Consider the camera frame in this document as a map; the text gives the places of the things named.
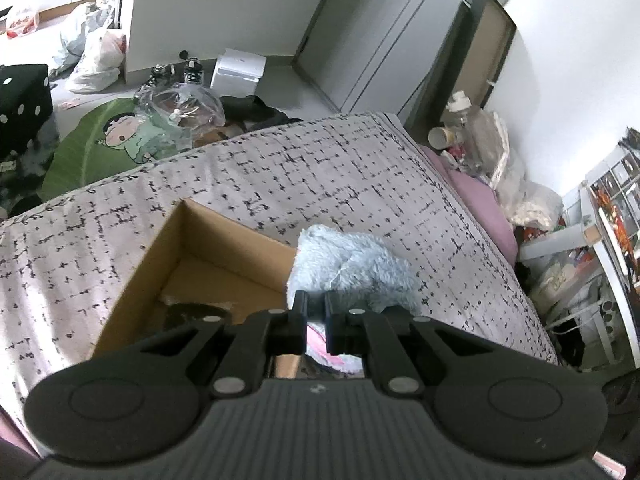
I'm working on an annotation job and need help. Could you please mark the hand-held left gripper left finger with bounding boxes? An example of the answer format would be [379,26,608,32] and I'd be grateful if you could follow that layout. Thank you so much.
[89,291,308,402]

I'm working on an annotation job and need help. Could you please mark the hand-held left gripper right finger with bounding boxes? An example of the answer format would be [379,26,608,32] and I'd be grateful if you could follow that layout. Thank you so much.
[324,291,551,401]

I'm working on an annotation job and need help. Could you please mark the blue plush toy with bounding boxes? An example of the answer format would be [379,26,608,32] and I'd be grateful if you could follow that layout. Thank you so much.
[286,224,422,376]

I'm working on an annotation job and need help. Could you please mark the brown cardboard box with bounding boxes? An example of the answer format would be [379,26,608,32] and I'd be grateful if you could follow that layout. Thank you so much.
[92,199,301,378]

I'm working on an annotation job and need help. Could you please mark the white black patterned bed sheet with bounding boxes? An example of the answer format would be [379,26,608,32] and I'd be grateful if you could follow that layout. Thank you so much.
[0,111,561,451]

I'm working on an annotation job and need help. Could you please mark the black clothes heap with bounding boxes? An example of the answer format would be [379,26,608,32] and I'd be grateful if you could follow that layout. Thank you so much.
[220,95,303,133]

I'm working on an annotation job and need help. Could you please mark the paper cup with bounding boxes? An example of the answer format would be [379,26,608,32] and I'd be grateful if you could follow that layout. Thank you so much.
[427,126,458,150]

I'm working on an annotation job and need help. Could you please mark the hanging white plastic bag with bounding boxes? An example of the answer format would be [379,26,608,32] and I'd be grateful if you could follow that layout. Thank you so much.
[530,250,601,321]

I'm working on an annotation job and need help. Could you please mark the pile of white plastic bags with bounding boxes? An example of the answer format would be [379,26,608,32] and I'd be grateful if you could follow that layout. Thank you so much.
[480,110,566,231]

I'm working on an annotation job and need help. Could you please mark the clear plastic bag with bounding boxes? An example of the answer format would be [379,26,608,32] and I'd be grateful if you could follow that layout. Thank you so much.
[134,84,226,148]

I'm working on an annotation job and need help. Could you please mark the clear plastic bottle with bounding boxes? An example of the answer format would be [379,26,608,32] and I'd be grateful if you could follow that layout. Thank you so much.
[442,91,495,163]

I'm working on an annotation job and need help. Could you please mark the black bag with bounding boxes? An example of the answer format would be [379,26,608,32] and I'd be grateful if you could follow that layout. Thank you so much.
[550,320,586,368]

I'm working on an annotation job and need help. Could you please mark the white box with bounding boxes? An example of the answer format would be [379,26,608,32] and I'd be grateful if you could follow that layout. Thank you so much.
[210,48,267,97]

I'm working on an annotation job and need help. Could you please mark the white desk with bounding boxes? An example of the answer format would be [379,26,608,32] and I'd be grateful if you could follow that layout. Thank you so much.
[520,180,640,371]

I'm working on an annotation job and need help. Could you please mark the green cartoon floor mat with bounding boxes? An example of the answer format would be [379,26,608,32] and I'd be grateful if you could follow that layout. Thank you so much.
[40,97,201,203]

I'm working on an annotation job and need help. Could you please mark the grey door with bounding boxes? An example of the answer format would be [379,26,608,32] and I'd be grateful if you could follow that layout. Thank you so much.
[292,0,481,113]

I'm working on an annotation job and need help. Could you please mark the red packages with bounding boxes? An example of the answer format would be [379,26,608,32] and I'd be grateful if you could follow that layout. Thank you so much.
[592,185,640,261]

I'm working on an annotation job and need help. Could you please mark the folded brown black table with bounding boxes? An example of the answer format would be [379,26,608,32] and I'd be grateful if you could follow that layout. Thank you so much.
[405,0,518,131]

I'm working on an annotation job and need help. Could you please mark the dark grey shaggy rug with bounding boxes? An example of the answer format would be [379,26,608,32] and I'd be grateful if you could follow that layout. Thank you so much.
[0,115,61,221]

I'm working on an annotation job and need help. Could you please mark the clear drawer organizer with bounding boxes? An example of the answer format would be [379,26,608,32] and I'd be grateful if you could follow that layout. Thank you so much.
[592,147,640,196]

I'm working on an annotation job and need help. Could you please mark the black white-dotted cube stool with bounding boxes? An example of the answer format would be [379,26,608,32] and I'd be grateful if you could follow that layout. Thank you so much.
[0,63,55,161]

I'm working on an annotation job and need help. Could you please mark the pale blue plastic bag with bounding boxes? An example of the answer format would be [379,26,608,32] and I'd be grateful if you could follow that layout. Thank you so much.
[47,2,118,68]

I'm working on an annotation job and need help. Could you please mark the small red white plastic bag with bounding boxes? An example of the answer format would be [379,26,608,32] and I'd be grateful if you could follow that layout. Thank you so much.
[5,5,41,38]

